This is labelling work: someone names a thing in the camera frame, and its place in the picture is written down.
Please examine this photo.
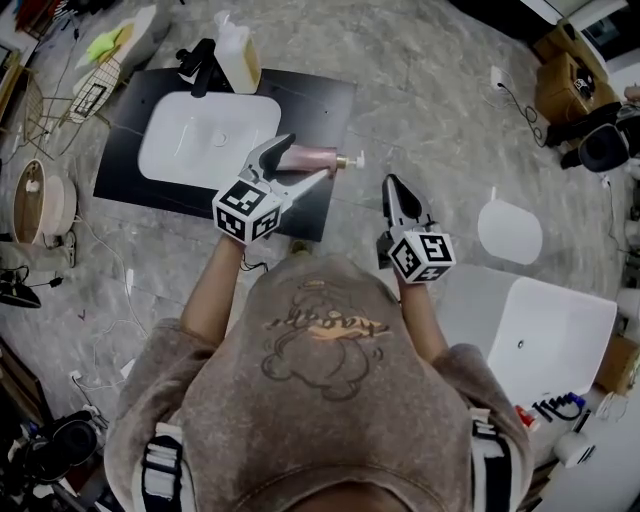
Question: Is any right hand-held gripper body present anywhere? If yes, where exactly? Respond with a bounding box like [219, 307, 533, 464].
[375, 219, 456, 285]

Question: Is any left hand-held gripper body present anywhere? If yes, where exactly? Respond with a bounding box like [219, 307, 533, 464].
[212, 166, 295, 246]

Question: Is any pink pump bottle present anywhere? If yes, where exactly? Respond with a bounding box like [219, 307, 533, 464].
[276, 144, 366, 177]

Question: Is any person's left forearm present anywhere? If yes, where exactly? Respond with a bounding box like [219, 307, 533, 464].
[179, 233, 251, 351]

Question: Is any person's right forearm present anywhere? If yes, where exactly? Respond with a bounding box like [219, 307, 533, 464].
[397, 279, 450, 366]

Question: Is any black vanity cabinet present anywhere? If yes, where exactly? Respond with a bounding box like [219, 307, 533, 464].
[93, 68, 359, 244]

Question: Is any white sink basin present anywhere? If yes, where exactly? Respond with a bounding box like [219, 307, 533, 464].
[137, 91, 283, 191]

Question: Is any white oval board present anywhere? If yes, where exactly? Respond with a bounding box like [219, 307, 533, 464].
[477, 187, 544, 266]

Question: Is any white jug yellow label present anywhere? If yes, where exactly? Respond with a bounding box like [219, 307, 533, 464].
[213, 10, 263, 95]

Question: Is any black faucet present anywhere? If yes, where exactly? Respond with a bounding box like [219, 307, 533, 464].
[175, 38, 235, 99]

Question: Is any white bathtub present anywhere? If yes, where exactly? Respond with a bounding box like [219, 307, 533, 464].
[439, 263, 619, 407]

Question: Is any white plastic tub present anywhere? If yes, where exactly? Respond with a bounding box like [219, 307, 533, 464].
[119, 7, 171, 71]

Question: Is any round beige side table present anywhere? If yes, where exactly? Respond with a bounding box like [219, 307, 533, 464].
[12, 158, 80, 246]

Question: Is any large cardboard box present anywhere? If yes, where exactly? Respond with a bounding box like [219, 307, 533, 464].
[534, 49, 621, 126]

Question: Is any yellow green cloth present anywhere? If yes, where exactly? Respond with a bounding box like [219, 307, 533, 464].
[87, 27, 126, 64]

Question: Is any black chair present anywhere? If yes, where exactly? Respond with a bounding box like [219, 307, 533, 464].
[559, 122, 635, 174]

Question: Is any person's brown printed t-shirt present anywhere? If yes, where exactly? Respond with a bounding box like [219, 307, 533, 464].
[103, 252, 535, 512]

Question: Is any blue black tool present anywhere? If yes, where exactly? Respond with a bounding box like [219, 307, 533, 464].
[531, 391, 587, 425]

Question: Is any small cardboard box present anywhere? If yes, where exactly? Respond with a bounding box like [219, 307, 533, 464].
[532, 19, 584, 59]

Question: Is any black floor device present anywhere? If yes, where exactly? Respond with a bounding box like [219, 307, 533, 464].
[0, 279, 42, 310]

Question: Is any white paper roll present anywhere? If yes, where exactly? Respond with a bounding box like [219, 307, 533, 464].
[552, 429, 597, 470]

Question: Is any black equipment pile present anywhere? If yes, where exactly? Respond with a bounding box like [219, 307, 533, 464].
[22, 409, 100, 484]

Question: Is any black cable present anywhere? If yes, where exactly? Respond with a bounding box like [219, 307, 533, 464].
[502, 82, 551, 149]

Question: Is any white wire basket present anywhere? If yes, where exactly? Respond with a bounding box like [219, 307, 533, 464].
[67, 54, 124, 126]

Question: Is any black white shoulder strap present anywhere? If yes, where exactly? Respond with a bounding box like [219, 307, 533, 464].
[141, 422, 187, 501]
[469, 407, 515, 501]

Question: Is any gold wire chair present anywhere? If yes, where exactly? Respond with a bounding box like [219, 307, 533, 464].
[19, 69, 76, 161]

